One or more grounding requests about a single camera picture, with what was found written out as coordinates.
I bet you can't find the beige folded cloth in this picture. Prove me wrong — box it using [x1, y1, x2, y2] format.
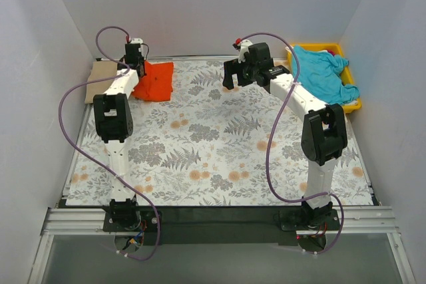
[85, 61, 117, 104]

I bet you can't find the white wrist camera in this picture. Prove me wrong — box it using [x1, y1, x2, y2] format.
[129, 38, 144, 53]
[233, 39, 253, 63]

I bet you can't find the blue t shirt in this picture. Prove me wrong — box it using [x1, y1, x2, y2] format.
[293, 45, 359, 105]

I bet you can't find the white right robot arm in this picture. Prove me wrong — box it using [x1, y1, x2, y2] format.
[222, 39, 347, 236]

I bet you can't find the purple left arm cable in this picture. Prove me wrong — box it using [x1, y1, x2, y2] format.
[58, 25, 162, 261]

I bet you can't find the floral patterned table mat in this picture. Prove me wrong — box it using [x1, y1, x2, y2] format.
[66, 59, 374, 207]

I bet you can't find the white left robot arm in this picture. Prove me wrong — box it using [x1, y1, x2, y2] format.
[93, 38, 145, 231]

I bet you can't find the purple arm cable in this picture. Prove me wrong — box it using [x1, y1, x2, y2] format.
[234, 33, 344, 255]
[58, 25, 162, 261]

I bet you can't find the aluminium frame rail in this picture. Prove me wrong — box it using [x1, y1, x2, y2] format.
[41, 206, 400, 235]

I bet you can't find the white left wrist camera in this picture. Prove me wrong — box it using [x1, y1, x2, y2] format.
[129, 38, 144, 53]

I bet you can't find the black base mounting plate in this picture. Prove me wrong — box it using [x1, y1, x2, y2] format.
[103, 206, 340, 246]

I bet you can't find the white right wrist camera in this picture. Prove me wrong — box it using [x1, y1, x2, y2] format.
[233, 39, 253, 63]

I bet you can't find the orange t shirt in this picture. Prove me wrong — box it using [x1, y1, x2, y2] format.
[132, 61, 174, 102]

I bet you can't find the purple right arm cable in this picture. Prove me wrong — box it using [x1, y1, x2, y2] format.
[234, 33, 344, 255]

